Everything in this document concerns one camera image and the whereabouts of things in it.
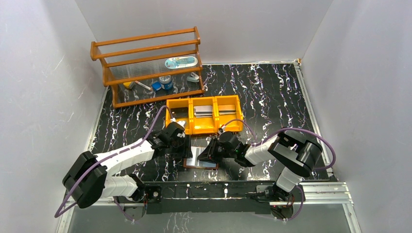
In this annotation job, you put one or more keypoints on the blue lidded jar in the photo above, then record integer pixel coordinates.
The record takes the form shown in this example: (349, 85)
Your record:
(166, 82)

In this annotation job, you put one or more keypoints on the wooden shelf rack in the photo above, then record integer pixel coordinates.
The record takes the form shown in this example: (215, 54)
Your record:
(141, 58)

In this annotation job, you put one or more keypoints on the black card in bin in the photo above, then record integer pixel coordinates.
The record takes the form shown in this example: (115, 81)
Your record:
(180, 113)

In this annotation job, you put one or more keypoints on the white VIP credit card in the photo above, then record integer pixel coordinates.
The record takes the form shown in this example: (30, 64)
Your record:
(201, 111)

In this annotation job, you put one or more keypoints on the light grey credit card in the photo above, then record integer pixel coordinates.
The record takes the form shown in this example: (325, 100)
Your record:
(196, 151)

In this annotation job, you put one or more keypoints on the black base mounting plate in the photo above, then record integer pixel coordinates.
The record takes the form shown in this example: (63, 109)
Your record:
(256, 197)

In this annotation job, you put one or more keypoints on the oval blue packaged item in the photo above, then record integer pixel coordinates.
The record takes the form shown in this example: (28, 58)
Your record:
(181, 62)

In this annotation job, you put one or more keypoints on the brown leather card holder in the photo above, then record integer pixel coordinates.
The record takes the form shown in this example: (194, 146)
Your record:
(195, 163)

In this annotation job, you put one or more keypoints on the small blue box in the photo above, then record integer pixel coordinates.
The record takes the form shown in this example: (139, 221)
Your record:
(157, 86)

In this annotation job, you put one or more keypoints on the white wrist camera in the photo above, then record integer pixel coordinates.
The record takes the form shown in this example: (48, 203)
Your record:
(181, 123)
(221, 130)

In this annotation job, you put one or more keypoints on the yellow sponge block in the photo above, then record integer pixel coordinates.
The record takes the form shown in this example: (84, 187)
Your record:
(129, 85)

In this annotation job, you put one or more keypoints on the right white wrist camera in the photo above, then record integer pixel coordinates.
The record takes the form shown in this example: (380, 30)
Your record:
(221, 130)

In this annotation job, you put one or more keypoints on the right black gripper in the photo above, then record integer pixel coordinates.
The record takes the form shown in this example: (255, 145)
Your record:
(213, 152)

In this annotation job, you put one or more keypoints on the brown striped card in bin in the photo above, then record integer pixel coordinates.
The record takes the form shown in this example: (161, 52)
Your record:
(226, 109)

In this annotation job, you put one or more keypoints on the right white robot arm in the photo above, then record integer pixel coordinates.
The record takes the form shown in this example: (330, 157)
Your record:
(297, 153)

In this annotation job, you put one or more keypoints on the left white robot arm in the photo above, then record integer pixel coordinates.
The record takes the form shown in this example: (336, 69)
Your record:
(93, 176)

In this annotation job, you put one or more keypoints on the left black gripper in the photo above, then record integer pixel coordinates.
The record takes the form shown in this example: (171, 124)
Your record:
(184, 146)

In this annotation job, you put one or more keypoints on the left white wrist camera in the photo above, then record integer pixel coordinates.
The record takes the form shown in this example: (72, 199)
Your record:
(181, 123)

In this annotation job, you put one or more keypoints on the yellow three-compartment bin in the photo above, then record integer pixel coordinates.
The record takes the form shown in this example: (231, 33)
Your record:
(208, 125)

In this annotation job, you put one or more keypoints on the white marker pen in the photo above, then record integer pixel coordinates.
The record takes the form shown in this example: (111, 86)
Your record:
(144, 86)

